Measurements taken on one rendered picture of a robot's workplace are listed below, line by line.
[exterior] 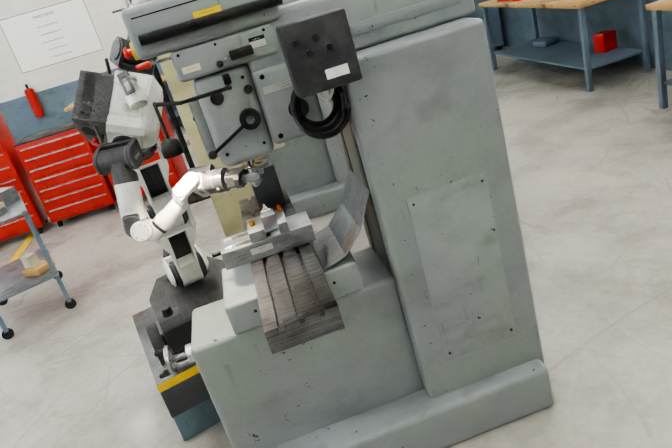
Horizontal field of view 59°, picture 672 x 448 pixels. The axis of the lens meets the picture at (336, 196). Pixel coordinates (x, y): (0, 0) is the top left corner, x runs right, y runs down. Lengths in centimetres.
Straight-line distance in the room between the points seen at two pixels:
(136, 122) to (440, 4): 117
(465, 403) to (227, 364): 92
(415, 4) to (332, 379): 141
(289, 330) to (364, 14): 104
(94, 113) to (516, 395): 194
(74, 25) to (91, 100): 890
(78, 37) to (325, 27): 968
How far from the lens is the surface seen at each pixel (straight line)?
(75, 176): 707
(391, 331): 236
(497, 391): 252
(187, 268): 296
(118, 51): 246
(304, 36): 175
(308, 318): 179
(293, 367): 235
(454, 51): 203
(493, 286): 235
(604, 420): 264
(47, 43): 1140
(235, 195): 400
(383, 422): 247
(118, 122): 236
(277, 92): 200
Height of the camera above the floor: 185
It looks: 21 degrees down
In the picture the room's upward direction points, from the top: 16 degrees counter-clockwise
